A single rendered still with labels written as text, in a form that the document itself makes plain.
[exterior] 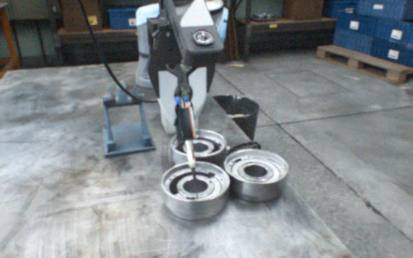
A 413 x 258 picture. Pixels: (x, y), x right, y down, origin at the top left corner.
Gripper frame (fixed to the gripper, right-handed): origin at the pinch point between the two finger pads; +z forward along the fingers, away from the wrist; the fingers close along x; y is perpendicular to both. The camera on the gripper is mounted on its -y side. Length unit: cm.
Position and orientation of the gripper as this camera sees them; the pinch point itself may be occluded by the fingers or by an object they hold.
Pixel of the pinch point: (183, 118)
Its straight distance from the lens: 51.8
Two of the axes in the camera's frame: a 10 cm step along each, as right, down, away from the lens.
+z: 0.0, 9.0, 4.4
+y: -2.9, -4.2, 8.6
